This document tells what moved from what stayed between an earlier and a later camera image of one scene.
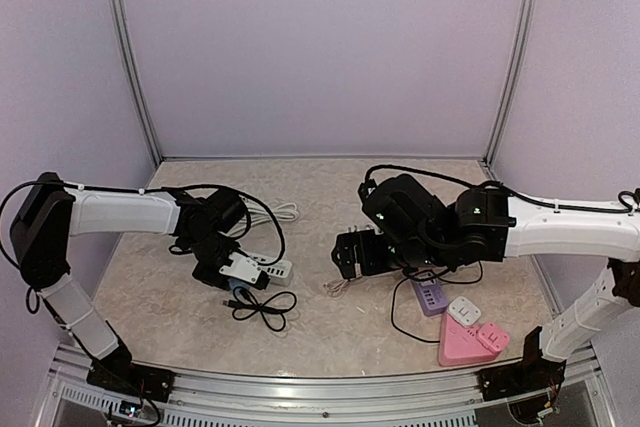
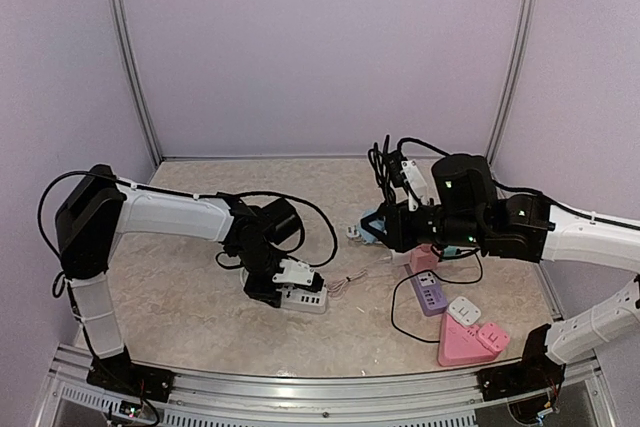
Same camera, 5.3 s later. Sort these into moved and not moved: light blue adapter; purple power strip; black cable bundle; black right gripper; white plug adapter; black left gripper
Moved: black cable bundle; black left gripper; black right gripper; light blue adapter
Not moved: purple power strip; white plug adapter
